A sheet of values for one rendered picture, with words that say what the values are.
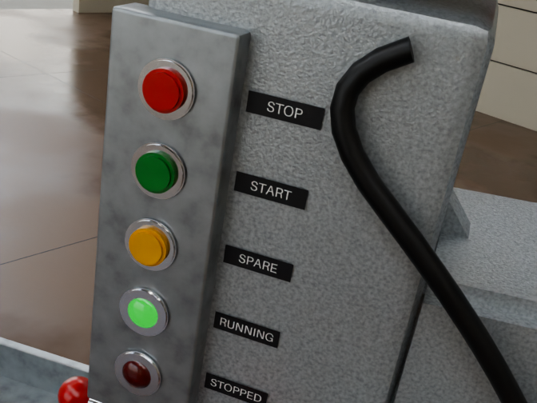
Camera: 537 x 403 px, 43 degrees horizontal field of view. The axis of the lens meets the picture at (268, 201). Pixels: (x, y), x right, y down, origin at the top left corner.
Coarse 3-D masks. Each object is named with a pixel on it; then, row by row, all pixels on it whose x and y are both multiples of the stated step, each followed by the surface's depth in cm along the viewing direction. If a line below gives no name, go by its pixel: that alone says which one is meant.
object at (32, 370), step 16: (0, 352) 77; (16, 352) 76; (32, 352) 76; (0, 368) 78; (16, 368) 77; (32, 368) 76; (48, 368) 76; (64, 368) 75; (80, 368) 74; (0, 384) 77; (16, 384) 77; (32, 384) 77; (48, 384) 76; (0, 400) 75; (16, 400) 75; (32, 400) 75; (48, 400) 76
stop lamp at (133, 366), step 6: (126, 366) 48; (132, 366) 47; (138, 366) 47; (144, 366) 47; (126, 372) 48; (132, 372) 47; (138, 372) 47; (144, 372) 47; (126, 378) 48; (132, 378) 47; (138, 378) 47; (144, 378) 47; (150, 378) 47; (132, 384) 48; (138, 384) 48; (144, 384) 48
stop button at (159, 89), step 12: (156, 72) 39; (168, 72) 39; (144, 84) 40; (156, 84) 39; (168, 84) 39; (180, 84) 39; (144, 96) 40; (156, 96) 39; (168, 96) 39; (180, 96) 39; (156, 108) 40; (168, 108) 39
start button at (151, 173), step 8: (152, 152) 41; (144, 160) 41; (152, 160) 41; (160, 160) 41; (168, 160) 41; (136, 168) 42; (144, 168) 41; (152, 168) 41; (160, 168) 41; (168, 168) 41; (136, 176) 42; (144, 176) 41; (152, 176) 41; (160, 176) 41; (168, 176) 41; (176, 176) 41; (144, 184) 42; (152, 184) 41; (160, 184) 41; (168, 184) 41; (152, 192) 42; (160, 192) 42
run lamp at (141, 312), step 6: (138, 300) 45; (144, 300) 45; (132, 306) 45; (138, 306) 45; (144, 306) 45; (150, 306) 45; (132, 312) 46; (138, 312) 45; (144, 312) 45; (150, 312) 45; (156, 312) 45; (132, 318) 46; (138, 318) 45; (144, 318) 45; (150, 318) 45; (156, 318) 45; (138, 324) 46; (144, 324) 46; (150, 324) 46
